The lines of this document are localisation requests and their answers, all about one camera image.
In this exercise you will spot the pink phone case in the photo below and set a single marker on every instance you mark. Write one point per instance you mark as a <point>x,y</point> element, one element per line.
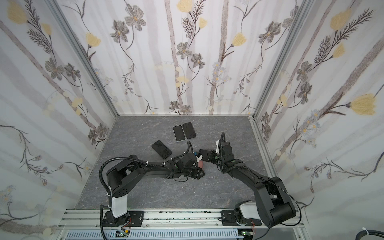
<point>200,164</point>

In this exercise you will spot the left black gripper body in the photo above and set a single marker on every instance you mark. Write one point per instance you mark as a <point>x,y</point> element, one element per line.
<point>194,173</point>

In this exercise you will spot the black phone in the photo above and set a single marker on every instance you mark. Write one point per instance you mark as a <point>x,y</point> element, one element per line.
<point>179,133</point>
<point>207,155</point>
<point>161,149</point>
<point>189,130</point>

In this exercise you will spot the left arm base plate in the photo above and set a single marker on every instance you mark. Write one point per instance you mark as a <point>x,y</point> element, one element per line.
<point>131,218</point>

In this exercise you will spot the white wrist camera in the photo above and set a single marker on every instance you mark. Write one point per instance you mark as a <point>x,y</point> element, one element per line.
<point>216,147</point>
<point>199,157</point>

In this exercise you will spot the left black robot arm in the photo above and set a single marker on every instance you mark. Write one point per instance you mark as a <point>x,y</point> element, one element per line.
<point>120,175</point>

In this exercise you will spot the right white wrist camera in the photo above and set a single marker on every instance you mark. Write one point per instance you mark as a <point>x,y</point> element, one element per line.
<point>216,147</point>

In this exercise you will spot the white slotted cable duct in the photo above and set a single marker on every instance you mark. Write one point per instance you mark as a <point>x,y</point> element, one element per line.
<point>161,234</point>

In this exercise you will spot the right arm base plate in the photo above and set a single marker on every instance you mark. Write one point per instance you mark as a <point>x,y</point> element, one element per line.
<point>234,218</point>

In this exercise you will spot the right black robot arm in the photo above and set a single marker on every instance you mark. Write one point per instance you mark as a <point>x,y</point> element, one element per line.
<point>274,204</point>

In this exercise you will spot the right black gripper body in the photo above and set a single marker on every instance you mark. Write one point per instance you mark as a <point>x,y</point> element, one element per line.
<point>214,156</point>

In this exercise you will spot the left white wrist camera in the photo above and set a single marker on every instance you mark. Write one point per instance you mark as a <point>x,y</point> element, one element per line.
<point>199,157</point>

